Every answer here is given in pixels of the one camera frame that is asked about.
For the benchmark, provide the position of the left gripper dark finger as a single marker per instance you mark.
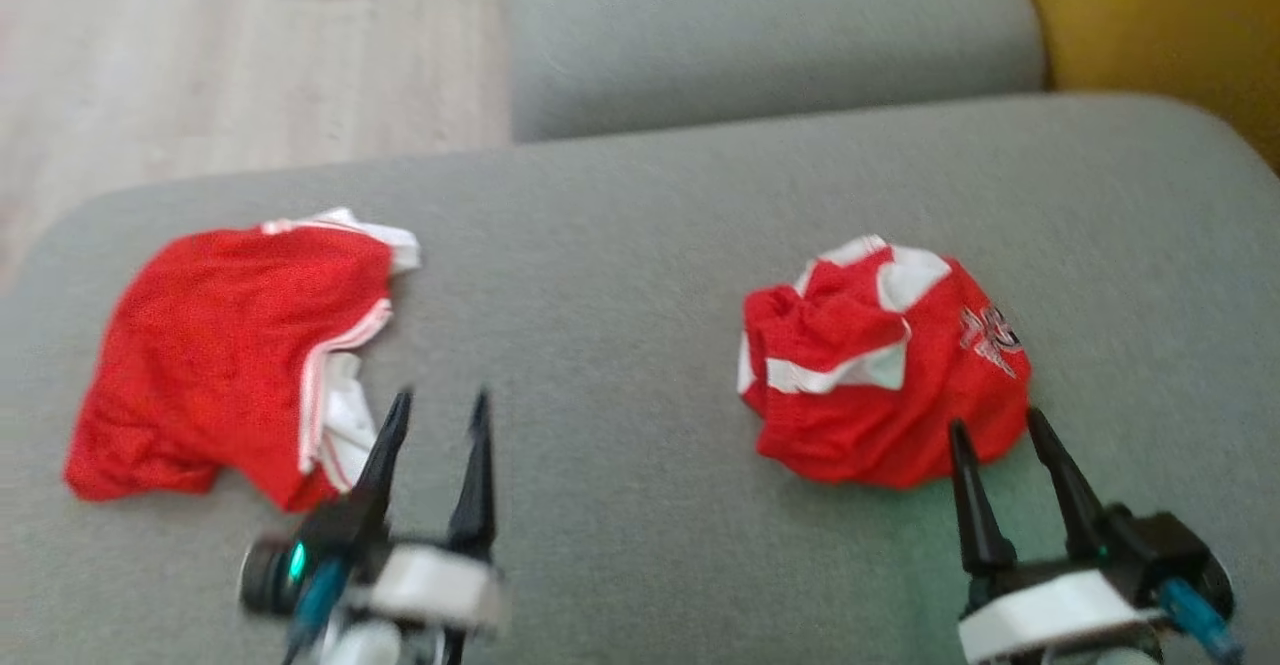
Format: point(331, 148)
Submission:
point(476, 485)
point(385, 465)

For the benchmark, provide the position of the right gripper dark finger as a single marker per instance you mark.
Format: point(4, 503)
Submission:
point(975, 505)
point(1065, 485)

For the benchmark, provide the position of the right gripper white-banded body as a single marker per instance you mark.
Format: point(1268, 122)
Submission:
point(1050, 615)

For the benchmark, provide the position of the left gripper white-banded body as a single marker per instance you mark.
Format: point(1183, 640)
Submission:
point(430, 585)

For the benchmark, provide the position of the red jersey with white sleeves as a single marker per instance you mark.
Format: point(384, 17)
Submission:
point(860, 425)

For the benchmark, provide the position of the red white-trimmed garment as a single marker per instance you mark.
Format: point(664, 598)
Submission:
point(220, 345)

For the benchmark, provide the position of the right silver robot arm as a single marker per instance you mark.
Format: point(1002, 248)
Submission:
point(1100, 658)

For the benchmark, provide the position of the grey sofa seat cushion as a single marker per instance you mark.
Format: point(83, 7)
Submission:
point(600, 295)

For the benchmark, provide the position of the mustard yellow furniture panel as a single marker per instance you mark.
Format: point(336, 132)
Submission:
point(1160, 15)

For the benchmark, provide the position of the grey sofa backrest cushion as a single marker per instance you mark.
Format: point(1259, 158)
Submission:
point(770, 35)

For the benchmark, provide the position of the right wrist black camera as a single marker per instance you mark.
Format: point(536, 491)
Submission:
point(1165, 550)

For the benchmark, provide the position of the wrist black camera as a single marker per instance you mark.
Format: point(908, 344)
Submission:
point(1165, 550)
point(265, 580)

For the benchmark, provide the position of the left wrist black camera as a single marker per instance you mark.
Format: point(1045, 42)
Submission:
point(265, 580)

